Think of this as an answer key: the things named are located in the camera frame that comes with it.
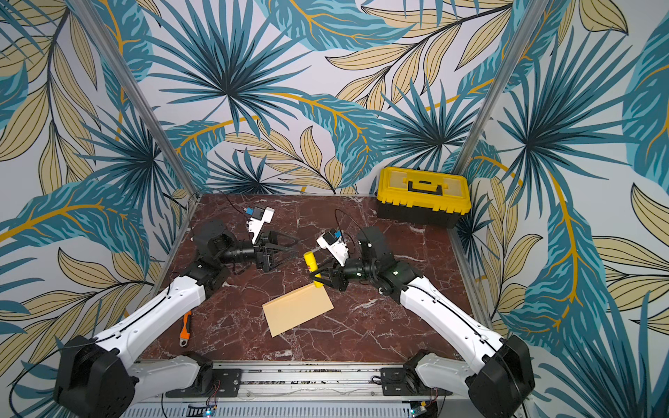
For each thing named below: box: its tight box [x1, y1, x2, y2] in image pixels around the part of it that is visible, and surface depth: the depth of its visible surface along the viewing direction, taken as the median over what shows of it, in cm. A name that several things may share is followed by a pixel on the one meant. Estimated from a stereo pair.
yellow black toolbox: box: [376, 166, 473, 229], surface depth 102 cm
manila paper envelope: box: [261, 283, 335, 338], surface depth 90 cm
